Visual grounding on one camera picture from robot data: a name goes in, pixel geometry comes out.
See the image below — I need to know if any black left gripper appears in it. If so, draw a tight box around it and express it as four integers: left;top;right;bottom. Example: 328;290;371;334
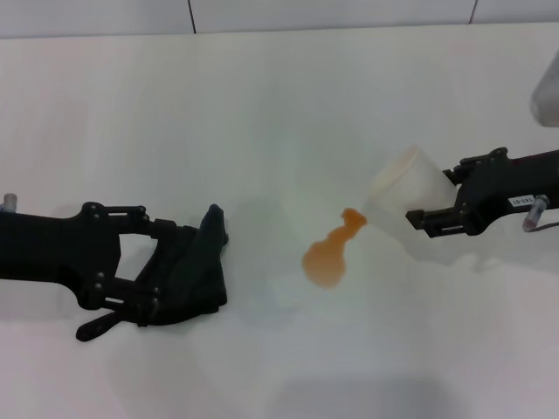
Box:
0;201;202;327

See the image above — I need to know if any white paper cup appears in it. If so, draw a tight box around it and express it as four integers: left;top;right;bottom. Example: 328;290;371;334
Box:
365;143;459;222

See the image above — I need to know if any white right gripper plug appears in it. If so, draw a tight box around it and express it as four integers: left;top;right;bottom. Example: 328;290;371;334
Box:
521;195;550;230

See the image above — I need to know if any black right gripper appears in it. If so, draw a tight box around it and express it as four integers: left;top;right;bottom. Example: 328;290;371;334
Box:
405;149;559;239

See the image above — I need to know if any orange liquid stain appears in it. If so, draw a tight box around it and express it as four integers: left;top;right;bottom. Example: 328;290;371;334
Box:
300;208;369;290

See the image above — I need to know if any dark blue rag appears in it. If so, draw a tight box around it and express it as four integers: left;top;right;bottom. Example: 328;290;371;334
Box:
76;203;231;342

